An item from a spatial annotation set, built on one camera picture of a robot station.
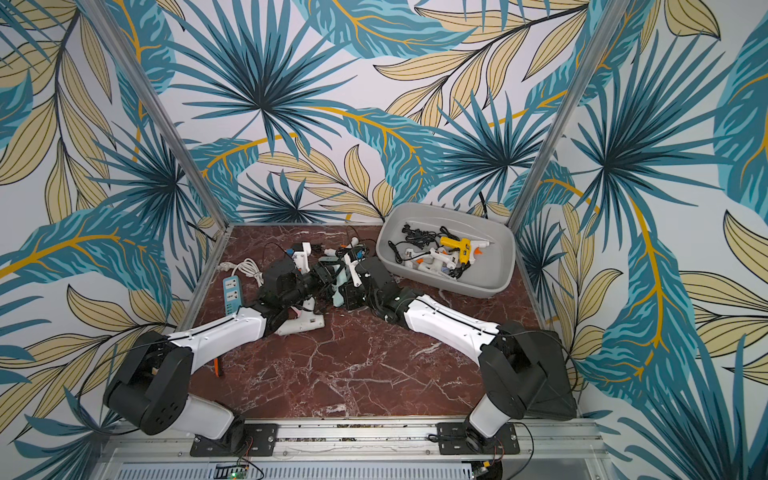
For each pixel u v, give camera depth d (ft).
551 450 2.32
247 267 3.39
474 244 3.66
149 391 1.40
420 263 3.40
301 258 2.55
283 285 2.17
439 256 3.42
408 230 3.84
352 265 2.40
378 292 2.03
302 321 2.90
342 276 2.68
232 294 3.19
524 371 1.49
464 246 3.58
